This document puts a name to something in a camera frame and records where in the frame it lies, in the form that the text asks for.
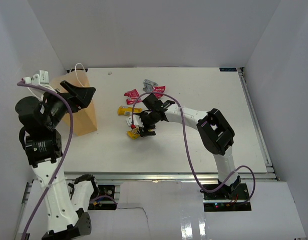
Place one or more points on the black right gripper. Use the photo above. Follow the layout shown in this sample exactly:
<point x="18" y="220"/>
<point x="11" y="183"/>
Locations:
<point x="143" y="133"/>

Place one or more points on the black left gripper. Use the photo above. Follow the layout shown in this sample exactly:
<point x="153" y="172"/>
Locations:
<point x="82" y="95"/>

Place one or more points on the yellow M&M's peanut packet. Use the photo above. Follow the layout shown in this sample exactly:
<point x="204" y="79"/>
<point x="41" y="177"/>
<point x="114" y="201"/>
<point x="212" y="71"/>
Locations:
<point x="134" y="132"/>

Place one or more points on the brown paper bag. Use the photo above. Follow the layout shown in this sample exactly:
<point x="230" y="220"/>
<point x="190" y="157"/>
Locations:
<point x="84" y="120"/>

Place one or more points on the yellow snack bar wrapper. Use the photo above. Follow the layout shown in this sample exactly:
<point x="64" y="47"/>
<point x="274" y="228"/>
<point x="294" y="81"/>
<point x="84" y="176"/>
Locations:
<point x="127" y="110"/>

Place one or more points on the red snack packet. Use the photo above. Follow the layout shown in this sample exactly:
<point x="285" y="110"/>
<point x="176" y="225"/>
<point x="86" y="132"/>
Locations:
<point x="132" y="97"/>
<point x="158" y="91"/>

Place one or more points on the silver snack packet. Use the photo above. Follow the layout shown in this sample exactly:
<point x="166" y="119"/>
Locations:
<point x="148" y="85"/>

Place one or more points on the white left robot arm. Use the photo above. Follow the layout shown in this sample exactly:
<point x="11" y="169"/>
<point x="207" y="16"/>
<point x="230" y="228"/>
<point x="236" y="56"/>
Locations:
<point x="45" y="137"/>

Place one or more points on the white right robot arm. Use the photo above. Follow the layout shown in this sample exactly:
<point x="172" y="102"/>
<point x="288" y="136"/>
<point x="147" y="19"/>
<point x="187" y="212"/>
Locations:
<point x="214" y="130"/>

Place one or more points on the blue label sticker right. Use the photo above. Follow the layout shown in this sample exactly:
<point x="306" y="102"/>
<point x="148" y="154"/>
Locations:
<point x="228" y="69"/>

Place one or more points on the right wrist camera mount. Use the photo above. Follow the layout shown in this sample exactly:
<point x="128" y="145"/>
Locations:
<point x="131" y="120"/>

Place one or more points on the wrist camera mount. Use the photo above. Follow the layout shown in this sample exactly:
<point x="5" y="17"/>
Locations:
<point x="39" y="78"/>
<point x="131" y="120"/>

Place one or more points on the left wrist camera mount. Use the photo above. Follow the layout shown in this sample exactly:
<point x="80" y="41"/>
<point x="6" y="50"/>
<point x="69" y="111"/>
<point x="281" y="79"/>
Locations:
<point x="39" y="78"/>

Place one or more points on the aluminium front rail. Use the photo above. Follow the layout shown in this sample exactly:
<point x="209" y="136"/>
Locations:
<point x="169" y="176"/>

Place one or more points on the aluminium rail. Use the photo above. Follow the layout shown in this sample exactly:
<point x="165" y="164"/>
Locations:
<point x="256" y="120"/>
<point x="169" y="176"/>
<point x="19" y="226"/>

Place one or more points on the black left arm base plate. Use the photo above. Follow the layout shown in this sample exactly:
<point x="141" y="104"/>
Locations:
<point x="106" y="190"/>

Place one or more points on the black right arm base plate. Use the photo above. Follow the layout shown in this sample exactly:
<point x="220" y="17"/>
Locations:
<point x="241" y="193"/>

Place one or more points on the aluminium right side rail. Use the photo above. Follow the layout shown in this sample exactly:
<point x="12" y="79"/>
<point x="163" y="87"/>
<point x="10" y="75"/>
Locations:
<point x="256" y="120"/>

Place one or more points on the aluminium left side rail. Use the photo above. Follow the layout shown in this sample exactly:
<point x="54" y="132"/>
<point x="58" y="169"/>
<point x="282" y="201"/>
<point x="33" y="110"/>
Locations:
<point x="19" y="226"/>

